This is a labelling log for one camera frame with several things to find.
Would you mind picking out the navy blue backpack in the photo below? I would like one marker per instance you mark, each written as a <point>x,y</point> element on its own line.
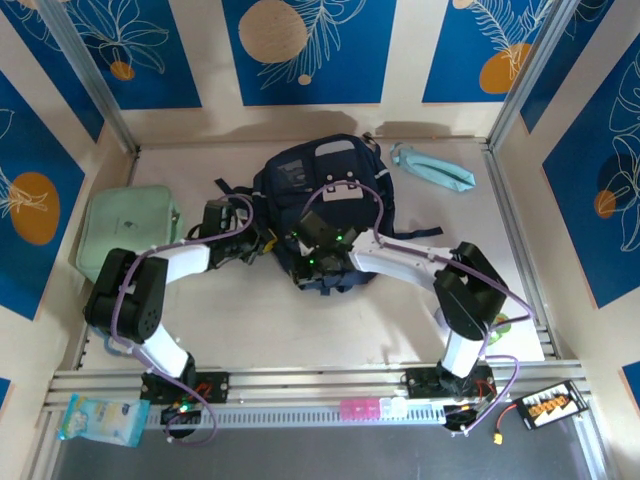
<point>285,210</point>

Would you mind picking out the light blue pencil case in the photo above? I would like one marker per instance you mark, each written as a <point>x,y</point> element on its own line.
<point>435,170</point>

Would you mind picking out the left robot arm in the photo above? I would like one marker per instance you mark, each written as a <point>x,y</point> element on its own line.
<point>125,295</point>

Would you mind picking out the mint green zip pouch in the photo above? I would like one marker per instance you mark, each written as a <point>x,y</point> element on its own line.
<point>125,225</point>

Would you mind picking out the lavender soft pouch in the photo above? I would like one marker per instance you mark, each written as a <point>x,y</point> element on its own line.
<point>439,317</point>

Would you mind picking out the light blue stethoscope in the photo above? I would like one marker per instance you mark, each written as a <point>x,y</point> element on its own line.
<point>112,350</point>

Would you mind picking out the pink pill organizer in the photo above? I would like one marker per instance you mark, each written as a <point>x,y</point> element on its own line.
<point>360,409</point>

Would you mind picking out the clear pill organizer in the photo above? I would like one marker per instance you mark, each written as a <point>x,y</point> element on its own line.
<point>394,408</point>

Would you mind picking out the small green item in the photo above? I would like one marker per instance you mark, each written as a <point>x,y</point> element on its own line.
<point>500,327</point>

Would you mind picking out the wet wipes packet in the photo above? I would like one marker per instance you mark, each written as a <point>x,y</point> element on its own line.
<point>100,417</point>

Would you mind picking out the white paper sheet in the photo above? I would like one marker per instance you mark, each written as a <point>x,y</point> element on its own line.
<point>525,345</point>

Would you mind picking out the black orange power board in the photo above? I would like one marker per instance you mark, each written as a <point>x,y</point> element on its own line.
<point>550,405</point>

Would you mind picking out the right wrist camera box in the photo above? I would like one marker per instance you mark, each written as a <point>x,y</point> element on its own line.
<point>305,245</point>

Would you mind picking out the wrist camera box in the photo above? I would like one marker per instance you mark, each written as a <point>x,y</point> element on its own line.
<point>241,216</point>
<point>305,245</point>

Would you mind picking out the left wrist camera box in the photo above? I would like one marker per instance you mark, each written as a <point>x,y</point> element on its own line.
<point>241,216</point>

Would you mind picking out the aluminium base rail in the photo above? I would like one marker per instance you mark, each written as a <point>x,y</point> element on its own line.
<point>320,385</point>

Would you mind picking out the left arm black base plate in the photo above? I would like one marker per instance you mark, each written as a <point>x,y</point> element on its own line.
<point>215,387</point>

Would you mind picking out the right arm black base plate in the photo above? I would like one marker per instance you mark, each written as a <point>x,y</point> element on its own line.
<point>420,382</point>

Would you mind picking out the right aluminium table rail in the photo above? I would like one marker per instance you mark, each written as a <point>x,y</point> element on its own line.
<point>501,190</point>

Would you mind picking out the left aluminium frame post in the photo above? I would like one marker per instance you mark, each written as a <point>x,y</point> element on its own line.
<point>92,75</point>

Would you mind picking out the aluminium frame post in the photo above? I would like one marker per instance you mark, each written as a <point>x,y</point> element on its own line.
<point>527,75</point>
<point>92,75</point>

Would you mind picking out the right aluminium frame post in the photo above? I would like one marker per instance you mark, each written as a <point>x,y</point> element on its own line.
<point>527,75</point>

